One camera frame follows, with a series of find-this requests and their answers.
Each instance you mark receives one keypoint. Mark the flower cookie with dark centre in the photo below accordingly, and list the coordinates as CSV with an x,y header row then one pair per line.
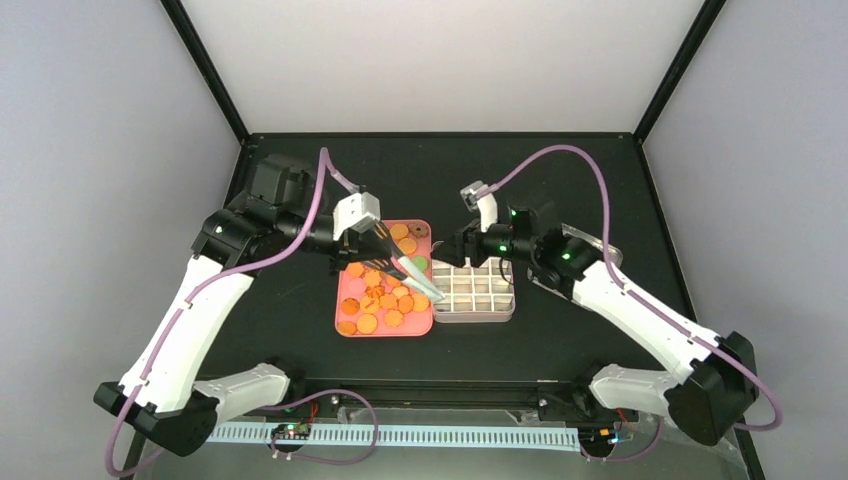
x,y
418,229

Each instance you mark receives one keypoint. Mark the black front rail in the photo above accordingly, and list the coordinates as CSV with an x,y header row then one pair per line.
x,y
475,394

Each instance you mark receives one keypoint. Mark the round orange cookie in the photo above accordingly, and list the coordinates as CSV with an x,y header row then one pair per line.
x,y
408,245
399,231
367,324

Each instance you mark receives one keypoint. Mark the round orange cookie bottom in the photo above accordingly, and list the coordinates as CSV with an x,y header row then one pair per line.
x,y
367,324

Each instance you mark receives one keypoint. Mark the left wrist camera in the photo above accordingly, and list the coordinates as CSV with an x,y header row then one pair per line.
x,y
358,212

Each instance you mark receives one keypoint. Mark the white slotted cable duct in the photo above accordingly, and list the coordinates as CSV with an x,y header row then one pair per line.
x,y
530,438

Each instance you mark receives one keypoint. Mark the orange cookie bottom left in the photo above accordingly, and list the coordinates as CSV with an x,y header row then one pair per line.
x,y
347,328

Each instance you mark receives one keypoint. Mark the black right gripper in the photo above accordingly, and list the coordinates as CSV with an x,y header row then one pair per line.
x,y
467,234

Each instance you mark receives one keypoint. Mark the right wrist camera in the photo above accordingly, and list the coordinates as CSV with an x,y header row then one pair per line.
x,y
478,197

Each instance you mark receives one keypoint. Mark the metal tin with white dividers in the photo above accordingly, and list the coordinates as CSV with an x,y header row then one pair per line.
x,y
483,294

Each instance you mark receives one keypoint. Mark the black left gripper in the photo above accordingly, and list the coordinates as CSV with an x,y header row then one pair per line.
x,y
352,245

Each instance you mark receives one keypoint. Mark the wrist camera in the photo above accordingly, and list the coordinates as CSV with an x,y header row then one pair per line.
x,y
478,197
358,212

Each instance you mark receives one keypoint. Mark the silver metal tongs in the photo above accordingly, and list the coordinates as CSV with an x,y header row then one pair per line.
x,y
415,277

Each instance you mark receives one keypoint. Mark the round orange cookie top right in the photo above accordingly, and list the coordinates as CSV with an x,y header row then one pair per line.
x,y
408,245

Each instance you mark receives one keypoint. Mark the silver tin lid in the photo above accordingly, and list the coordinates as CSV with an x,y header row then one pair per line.
x,y
561,258

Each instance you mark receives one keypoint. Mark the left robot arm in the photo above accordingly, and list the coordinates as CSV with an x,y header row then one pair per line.
x,y
289,206

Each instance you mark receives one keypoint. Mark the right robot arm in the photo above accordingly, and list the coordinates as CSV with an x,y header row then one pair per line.
x,y
704,384

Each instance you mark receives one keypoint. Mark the pink plastic tray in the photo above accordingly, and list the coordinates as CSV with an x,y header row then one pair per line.
x,y
401,311

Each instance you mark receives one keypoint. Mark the green round cookie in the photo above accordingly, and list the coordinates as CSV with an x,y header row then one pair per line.
x,y
421,262

